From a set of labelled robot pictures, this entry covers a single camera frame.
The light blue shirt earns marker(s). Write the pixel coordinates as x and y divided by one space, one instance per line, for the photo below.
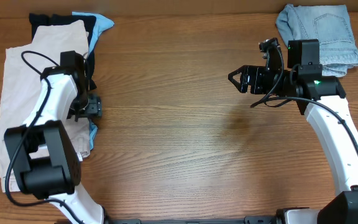
102 24

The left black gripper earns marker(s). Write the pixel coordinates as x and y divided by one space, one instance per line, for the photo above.
95 106

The beige shorts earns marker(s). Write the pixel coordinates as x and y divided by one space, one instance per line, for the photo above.
21 85

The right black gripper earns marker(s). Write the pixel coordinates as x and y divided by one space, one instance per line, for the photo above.
245 79

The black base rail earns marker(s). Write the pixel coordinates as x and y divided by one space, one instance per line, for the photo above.
191 221

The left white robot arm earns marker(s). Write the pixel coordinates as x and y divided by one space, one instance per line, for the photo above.
42 158

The black garment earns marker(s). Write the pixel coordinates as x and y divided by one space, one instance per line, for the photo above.
37 20

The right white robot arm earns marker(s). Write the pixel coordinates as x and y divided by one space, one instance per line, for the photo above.
322 100

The folded blue jeans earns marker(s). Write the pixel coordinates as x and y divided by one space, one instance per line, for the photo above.
331 26

